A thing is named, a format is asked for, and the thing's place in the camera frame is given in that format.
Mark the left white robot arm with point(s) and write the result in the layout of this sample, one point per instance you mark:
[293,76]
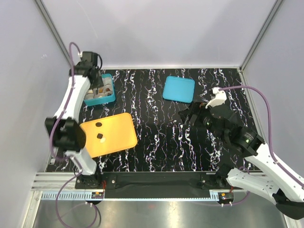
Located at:
[66,137]

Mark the yellow plastic tray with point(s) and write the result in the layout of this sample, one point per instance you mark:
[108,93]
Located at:
[118,130]

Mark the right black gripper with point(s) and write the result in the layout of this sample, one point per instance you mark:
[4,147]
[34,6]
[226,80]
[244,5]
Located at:
[186,112]

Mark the teal chocolate box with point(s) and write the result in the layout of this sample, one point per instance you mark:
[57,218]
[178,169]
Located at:
[92,99]

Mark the dark oval chocolate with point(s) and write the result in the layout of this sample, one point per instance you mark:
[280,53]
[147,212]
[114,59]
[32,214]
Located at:
[98,124]

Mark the aluminium frame rail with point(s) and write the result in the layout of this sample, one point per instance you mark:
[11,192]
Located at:
[53,30]

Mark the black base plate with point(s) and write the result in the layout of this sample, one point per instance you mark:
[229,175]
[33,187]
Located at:
[179,185]

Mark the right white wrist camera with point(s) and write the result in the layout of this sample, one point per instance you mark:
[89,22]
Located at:
[218,97]

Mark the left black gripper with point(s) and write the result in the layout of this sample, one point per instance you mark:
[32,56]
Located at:
[99,83]

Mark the teal box lid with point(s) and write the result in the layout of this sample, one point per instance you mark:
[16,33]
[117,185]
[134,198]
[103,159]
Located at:
[179,89]

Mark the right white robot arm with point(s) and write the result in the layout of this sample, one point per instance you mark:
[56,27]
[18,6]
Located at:
[282,190]

